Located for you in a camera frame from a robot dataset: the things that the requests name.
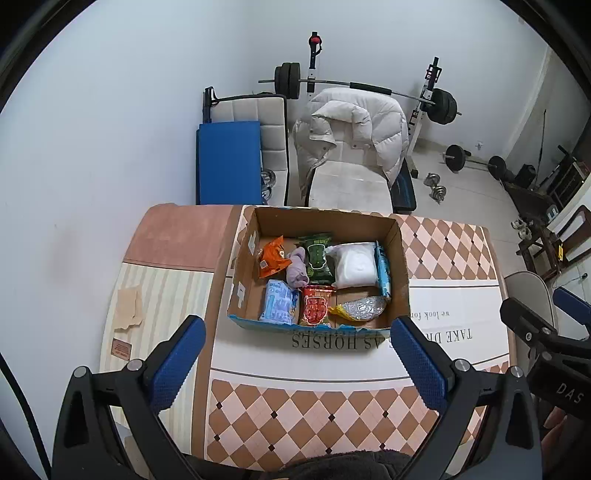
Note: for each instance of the cardboard box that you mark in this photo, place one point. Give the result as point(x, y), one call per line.
point(318, 217)

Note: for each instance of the white padded seat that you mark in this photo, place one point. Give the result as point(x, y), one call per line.
point(263, 115)

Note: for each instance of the black weight bench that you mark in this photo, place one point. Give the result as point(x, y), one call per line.
point(404, 189)

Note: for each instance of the white upholstered chair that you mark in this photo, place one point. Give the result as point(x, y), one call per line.
point(346, 187)

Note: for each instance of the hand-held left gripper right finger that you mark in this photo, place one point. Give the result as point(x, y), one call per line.
point(420, 364)

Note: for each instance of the black exercise machine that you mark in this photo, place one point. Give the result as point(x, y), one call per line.
point(531, 194)

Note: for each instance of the checked printed tablecloth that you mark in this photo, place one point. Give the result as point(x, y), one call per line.
point(323, 415)

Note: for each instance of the black speaker box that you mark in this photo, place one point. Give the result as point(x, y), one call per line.
point(525, 175)

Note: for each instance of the orange snack packet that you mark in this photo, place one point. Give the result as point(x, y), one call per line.
point(274, 257)

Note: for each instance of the white puffer jacket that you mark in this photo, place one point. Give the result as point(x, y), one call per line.
point(351, 124)

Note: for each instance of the torn beige paper scrap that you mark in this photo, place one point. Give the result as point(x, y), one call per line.
point(129, 307)

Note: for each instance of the white plastic bag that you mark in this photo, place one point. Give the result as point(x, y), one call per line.
point(354, 266)

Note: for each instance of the red snack packet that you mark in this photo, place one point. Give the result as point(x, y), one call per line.
point(316, 307)

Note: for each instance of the short barbell with black plates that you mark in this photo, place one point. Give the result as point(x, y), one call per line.
point(455, 157)

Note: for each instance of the pair of white shoes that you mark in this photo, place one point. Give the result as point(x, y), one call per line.
point(519, 227)

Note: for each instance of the blue folded mat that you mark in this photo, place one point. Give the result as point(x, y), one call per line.
point(228, 161)

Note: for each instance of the light blue tissue pack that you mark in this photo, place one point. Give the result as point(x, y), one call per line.
point(277, 302)

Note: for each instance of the purple sock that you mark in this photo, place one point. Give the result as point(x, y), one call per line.
point(297, 268)

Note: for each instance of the small brown label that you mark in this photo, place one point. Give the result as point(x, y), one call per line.
point(121, 348)

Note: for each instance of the long barbell with black plates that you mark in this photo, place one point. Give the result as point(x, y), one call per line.
point(286, 81)

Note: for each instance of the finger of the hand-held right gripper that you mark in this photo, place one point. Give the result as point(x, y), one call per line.
point(572, 304)
point(526, 318)

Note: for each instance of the beige office chair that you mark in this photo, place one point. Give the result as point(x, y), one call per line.
point(531, 295)

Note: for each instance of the black fleece clothing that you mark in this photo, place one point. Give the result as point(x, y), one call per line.
point(341, 467)

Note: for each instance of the chrome weight plates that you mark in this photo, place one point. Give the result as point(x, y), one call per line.
point(268, 182)

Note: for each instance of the yellow and silver bag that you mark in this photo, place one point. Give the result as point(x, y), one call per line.
point(362, 308)

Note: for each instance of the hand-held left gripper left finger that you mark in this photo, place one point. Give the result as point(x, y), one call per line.
point(178, 364)

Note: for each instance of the green snack packet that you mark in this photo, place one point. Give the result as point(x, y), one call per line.
point(318, 256)

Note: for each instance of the dark wooden chair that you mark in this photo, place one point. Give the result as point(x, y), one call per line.
point(575, 230)

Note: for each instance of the long light blue packet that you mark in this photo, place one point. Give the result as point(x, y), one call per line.
point(382, 272)

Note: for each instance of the chrome dumbbell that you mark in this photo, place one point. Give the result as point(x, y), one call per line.
point(432, 179)
point(441, 193)

